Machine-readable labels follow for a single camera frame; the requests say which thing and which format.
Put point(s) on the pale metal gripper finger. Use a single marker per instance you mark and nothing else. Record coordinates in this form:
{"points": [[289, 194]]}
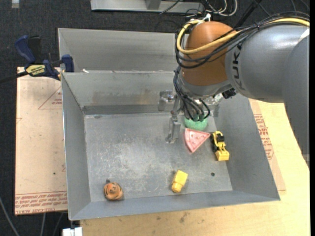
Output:
{"points": [[170, 131], [176, 130]]}

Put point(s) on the pink triangular toy slice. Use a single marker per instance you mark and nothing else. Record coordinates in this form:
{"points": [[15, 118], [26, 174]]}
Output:
{"points": [[194, 139]]}

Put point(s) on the green ball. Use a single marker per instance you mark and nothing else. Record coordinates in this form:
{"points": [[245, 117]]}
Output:
{"points": [[197, 125]]}

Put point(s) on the grey metal bin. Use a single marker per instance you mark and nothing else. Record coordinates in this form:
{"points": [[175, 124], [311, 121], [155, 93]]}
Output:
{"points": [[137, 151]]}

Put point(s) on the yellow toy digger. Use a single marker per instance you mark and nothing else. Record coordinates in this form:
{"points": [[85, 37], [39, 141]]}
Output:
{"points": [[220, 147]]}

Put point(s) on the yellow toy bolt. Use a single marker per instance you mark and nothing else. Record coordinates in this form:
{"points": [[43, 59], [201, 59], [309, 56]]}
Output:
{"points": [[179, 179]]}

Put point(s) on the orange toy tiger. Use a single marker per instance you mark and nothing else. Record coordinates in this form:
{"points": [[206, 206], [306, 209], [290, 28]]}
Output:
{"points": [[112, 192]]}

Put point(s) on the brown cardboard board red print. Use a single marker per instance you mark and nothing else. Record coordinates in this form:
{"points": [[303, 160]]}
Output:
{"points": [[39, 136]]}

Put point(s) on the black cylinder on white bracket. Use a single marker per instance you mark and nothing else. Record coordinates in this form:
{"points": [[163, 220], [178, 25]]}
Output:
{"points": [[229, 93]]}

